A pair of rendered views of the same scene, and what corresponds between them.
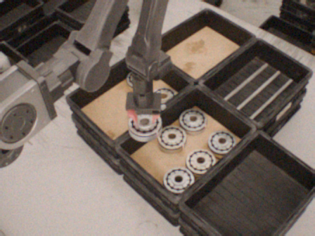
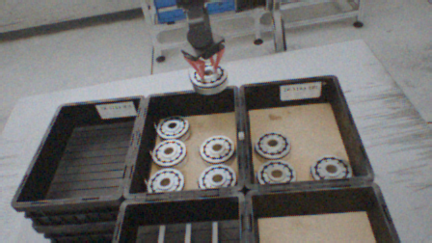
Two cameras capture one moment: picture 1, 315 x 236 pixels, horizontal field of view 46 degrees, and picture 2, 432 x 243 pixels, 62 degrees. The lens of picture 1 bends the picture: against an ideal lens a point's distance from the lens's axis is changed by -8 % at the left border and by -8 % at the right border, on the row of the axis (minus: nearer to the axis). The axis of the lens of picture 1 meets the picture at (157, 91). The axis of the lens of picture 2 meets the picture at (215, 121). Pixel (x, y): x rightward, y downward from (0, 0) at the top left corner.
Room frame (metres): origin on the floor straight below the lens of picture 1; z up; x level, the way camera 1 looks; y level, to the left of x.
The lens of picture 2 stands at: (1.38, -0.49, 1.63)
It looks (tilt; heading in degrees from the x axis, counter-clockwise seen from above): 43 degrees down; 140
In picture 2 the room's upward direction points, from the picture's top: 11 degrees counter-clockwise
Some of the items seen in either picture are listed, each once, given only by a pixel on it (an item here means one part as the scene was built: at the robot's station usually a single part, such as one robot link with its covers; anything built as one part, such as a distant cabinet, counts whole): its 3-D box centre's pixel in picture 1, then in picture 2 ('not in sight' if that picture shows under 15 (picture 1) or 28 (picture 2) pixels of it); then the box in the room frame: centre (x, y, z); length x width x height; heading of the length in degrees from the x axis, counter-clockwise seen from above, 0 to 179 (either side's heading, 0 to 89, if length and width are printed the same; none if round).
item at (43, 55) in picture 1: (51, 65); not in sight; (1.84, 0.67, 0.31); 0.40 x 0.30 x 0.34; 137
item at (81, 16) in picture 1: (95, 27); not in sight; (2.13, 0.40, 0.37); 0.40 x 0.30 x 0.45; 137
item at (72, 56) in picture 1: (75, 67); not in sight; (0.62, 0.17, 1.43); 0.10 x 0.05 x 0.09; 137
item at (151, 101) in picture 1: (143, 95); (201, 37); (0.77, 0.04, 1.16); 0.10 x 0.07 x 0.07; 85
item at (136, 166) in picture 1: (187, 139); (188, 137); (0.79, -0.09, 0.92); 0.40 x 0.30 x 0.02; 131
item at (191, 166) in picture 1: (200, 161); (169, 152); (0.73, -0.13, 0.86); 0.10 x 0.10 x 0.01
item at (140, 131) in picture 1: (145, 122); (208, 74); (0.77, 0.04, 1.04); 0.10 x 0.10 x 0.01
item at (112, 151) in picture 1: (130, 101); (296, 140); (1.01, 0.11, 0.87); 0.40 x 0.30 x 0.11; 131
